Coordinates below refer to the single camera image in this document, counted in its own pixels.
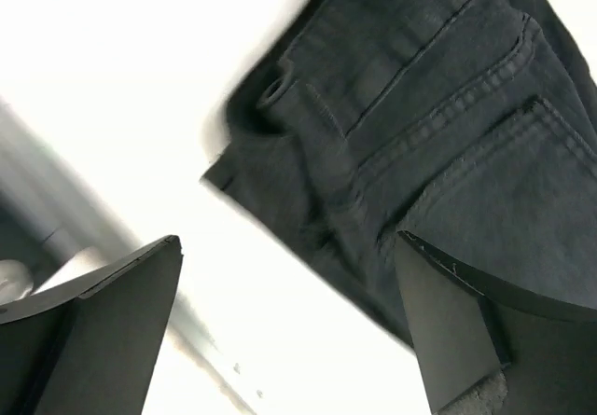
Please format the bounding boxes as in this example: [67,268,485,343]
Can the black trousers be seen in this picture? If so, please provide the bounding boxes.
[205,0,596,341]

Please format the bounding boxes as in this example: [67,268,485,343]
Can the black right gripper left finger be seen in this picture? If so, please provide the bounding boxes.
[1,235,183,415]

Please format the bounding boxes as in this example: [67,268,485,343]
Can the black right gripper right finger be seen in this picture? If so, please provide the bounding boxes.
[394,231,596,414]

